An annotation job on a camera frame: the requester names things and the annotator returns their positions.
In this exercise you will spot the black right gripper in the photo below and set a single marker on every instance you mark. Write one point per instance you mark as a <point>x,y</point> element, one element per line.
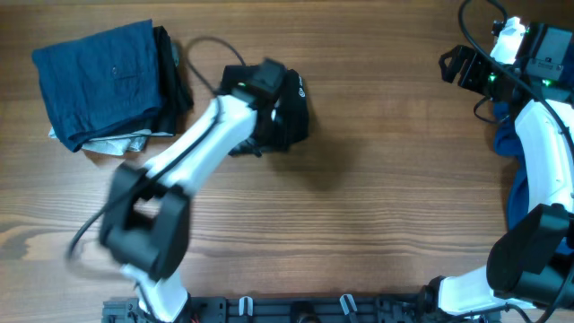
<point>469,79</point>

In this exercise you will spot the folded blue denim shorts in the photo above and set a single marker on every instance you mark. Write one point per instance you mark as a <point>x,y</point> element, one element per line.
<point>98,84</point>

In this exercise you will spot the black polo shirt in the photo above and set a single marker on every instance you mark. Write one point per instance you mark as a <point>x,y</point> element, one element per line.
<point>289,123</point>

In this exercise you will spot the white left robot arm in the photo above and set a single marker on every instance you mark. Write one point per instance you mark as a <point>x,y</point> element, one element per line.
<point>147,226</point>

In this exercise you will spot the folded dark green garment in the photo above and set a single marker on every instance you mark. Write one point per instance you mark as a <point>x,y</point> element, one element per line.
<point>178,101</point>

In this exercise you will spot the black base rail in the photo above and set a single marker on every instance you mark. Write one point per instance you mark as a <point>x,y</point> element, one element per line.
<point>385,308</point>

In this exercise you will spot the blue polo shirt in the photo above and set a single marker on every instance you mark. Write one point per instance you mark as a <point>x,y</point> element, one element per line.
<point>515,179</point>

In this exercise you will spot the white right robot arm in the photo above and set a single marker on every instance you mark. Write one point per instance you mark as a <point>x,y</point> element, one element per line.
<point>528,76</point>

